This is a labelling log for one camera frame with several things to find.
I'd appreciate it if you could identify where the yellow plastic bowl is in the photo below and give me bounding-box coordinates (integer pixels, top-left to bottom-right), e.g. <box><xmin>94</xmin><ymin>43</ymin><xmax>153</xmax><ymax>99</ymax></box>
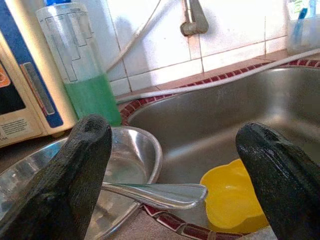
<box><xmin>199</xmin><ymin>158</ymin><xmax>270</xmax><ymax>235</ymax></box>

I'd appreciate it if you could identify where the grey wall tap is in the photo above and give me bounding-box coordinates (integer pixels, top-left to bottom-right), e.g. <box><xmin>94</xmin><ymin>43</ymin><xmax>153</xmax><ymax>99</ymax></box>
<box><xmin>180</xmin><ymin>0</ymin><xmax>210</xmax><ymax>37</ymax></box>

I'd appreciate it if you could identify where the clear plastic cup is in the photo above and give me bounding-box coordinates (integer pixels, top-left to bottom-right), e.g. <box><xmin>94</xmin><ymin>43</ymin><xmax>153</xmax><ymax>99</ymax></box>
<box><xmin>286</xmin><ymin>0</ymin><xmax>320</xmax><ymax>56</ymax></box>

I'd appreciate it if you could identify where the green dish soap bottle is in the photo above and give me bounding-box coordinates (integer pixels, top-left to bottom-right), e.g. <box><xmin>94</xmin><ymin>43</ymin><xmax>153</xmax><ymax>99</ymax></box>
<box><xmin>35</xmin><ymin>0</ymin><xmax>123</xmax><ymax>127</ymax></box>

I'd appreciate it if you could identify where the deep steel plate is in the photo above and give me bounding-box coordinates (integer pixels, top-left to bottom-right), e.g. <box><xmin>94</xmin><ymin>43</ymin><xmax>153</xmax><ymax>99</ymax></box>
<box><xmin>0</xmin><ymin>125</ymin><xmax>164</xmax><ymax>240</ymax></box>

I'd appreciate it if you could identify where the cream blue water ionizer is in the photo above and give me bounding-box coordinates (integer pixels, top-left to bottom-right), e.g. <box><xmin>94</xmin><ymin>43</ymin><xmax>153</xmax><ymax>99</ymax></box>
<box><xmin>0</xmin><ymin>0</ymin><xmax>79</xmax><ymax>149</ymax></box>

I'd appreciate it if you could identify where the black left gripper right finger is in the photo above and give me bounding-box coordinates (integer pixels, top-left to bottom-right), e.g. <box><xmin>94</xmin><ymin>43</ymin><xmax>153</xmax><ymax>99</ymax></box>
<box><xmin>235</xmin><ymin>121</ymin><xmax>320</xmax><ymax>240</ymax></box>

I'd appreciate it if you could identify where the steel kitchen sink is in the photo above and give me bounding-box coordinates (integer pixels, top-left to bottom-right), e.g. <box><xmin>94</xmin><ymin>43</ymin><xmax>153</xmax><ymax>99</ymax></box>
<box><xmin>126</xmin><ymin>65</ymin><xmax>320</xmax><ymax>235</ymax></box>

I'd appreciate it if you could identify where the blue toothbrush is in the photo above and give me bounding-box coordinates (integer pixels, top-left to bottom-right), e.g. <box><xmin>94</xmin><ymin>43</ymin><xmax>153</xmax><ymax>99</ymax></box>
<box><xmin>292</xmin><ymin>7</ymin><xmax>309</xmax><ymax>45</ymax></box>

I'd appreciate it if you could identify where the thin white hose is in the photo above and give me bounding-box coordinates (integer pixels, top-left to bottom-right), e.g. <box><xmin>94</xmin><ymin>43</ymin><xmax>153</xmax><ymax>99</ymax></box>
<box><xmin>104</xmin><ymin>0</ymin><xmax>176</xmax><ymax>74</ymax></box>

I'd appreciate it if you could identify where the bubble wrap sheet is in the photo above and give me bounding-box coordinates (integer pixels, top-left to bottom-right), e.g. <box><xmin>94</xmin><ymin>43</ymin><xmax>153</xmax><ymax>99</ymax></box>
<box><xmin>237</xmin><ymin>224</ymin><xmax>280</xmax><ymax>240</ymax></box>

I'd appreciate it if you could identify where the steel spoon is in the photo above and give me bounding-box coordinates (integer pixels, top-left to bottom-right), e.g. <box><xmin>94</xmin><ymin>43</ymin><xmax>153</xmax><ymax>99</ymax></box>
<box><xmin>101</xmin><ymin>181</ymin><xmax>209</xmax><ymax>210</ymax></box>

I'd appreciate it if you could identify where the thick white hose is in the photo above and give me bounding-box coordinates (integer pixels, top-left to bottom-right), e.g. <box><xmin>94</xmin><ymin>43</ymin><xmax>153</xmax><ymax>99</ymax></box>
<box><xmin>115</xmin><ymin>47</ymin><xmax>320</xmax><ymax>105</ymax></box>

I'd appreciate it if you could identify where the white printed tube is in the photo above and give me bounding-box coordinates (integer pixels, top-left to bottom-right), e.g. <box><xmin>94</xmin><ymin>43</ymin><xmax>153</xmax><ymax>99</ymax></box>
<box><xmin>287</xmin><ymin>0</ymin><xmax>317</xmax><ymax>16</ymax></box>

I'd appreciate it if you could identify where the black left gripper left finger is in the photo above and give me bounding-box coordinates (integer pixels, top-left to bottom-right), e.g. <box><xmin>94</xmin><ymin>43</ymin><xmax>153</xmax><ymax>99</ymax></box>
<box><xmin>0</xmin><ymin>113</ymin><xmax>113</xmax><ymax>240</ymax></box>

